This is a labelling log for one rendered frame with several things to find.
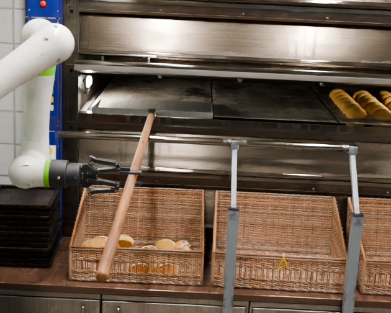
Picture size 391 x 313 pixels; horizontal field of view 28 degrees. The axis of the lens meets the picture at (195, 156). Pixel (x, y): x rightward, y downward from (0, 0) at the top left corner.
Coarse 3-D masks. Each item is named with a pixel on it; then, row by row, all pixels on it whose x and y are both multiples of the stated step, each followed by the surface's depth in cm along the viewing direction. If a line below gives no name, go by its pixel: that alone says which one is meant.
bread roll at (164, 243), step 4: (160, 240) 350; (164, 240) 349; (168, 240) 349; (156, 244) 349; (160, 244) 349; (164, 244) 348; (168, 244) 348; (172, 244) 347; (160, 248) 348; (164, 248) 347; (168, 248) 347; (172, 248) 347
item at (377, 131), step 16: (80, 112) 353; (224, 128) 353; (240, 128) 353; (256, 128) 353; (272, 128) 353; (288, 128) 352; (304, 128) 352; (320, 128) 352; (336, 128) 352; (352, 128) 352; (368, 128) 352; (384, 128) 352
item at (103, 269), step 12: (144, 132) 308; (144, 144) 292; (132, 168) 260; (132, 180) 248; (132, 192) 240; (120, 204) 224; (120, 216) 215; (120, 228) 208; (108, 240) 198; (108, 252) 190; (108, 264) 184; (96, 276) 179; (108, 276) 180
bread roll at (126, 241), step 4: (120, 236) 351; (124, 236) 351; (128, 236) 352; (120, 240) 350; (124, 240) 350; (128, 240) 350; (132, 240) 352; (120, 244) 351; (124, 244) 351; (128, 244) 351; (132, 244) 352
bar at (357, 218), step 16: (192, 144) 317; (208, 144) 317; (224, 144) 316; (240, 144) 316; (256, 144) 316; (272, 144) 316; (288, 144) 316; (304, 144) 316; (320, 144) 316; (336, 144) 317; (352, 160) 315; (352, 176) 311; (352, 192) 309; (352, 224) 301; (352, 240) 302; (352, 256) 303; (352, 272) 305; (224, 288) 308; (352, 288) 307; (224, 304) 309; (352, 304) 308
